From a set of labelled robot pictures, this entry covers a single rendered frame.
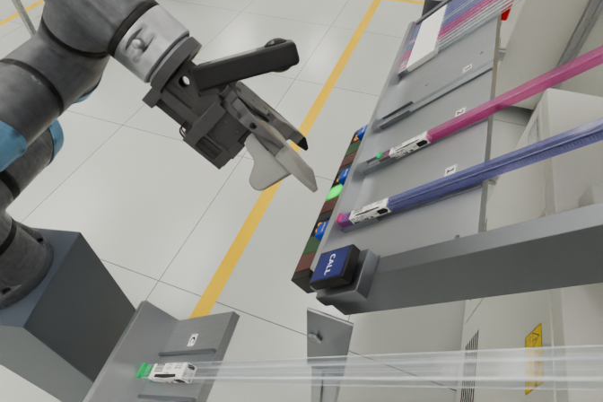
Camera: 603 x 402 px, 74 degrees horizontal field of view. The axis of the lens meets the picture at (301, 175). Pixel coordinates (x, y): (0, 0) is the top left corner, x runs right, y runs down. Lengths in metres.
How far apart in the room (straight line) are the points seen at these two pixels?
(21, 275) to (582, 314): 0.83
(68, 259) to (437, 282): 0.64
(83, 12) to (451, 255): 0.41
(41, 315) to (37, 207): 1.01
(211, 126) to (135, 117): 1.58
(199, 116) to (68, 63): 0.15
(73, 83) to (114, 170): 1.28
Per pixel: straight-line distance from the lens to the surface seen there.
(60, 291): 0.83
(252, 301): 1.29
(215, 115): 0.44
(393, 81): 0.78
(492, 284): 0.39
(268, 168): 0.42
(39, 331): 0.82
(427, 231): 0.43
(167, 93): 0.47
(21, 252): 0.79
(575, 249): 0.35
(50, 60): 0.51
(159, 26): 0.45
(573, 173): 0.88
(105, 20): 0.46
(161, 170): 1.71
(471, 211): 0.41
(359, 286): 0.40
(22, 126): 0.47
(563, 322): 0.68
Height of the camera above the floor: 1.15
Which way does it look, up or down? 47 degrees down
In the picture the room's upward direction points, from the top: 1 degrees counter-clockwise
